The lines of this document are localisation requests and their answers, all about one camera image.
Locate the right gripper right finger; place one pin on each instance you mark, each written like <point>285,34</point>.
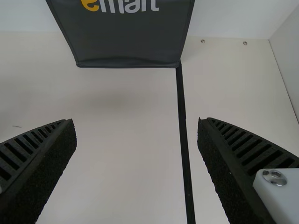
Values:
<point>233,168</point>

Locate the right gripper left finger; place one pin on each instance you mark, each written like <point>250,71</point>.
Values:
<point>35,168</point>

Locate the black strip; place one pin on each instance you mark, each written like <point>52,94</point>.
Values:
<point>183,140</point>

